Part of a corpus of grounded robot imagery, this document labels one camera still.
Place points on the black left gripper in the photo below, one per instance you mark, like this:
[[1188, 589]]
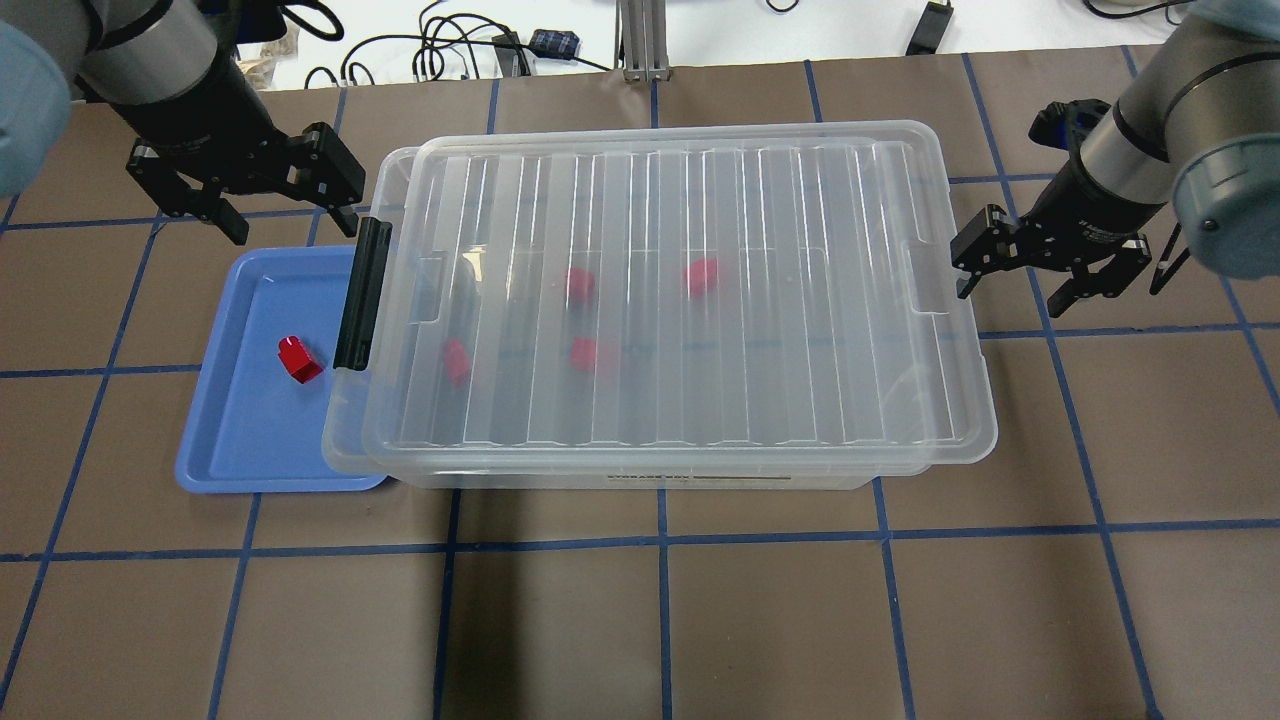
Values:
[[203, 118]]

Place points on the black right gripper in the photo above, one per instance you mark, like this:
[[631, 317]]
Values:
[[1081, 211]]

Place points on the red block with stud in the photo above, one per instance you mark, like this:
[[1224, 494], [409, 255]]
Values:
[[579, 286], [457, 362], [297, 360]]

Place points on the clear plastic box lid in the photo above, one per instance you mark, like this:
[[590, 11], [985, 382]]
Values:
[[680, 300]]

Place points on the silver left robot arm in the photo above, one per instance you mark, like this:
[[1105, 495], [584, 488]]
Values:
[[169, 70]]

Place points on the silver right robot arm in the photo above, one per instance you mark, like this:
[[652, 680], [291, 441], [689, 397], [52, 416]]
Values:
[[1184, 165]]

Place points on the blue plastic tray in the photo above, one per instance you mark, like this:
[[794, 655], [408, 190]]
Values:
[[251, 428]]

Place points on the clear plastic storage box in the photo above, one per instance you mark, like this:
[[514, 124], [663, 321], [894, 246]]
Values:
[[600, 470]]

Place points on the red block hollow side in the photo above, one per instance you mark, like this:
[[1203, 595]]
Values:
[[584, 354]]

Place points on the red block under lid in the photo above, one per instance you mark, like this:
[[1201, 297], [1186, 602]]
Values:
[[700, 277]]

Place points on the black power adapter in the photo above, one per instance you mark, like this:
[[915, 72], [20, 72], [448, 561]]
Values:
[[930, 29]]

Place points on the blue usb hub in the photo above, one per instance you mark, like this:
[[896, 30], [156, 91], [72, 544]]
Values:
[[555, 44]]

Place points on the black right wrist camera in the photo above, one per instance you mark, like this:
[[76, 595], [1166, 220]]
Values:
[[1066, 125]]

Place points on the aluminium frame post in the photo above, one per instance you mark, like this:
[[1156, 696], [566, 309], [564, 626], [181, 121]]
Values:
[[642, 41]]

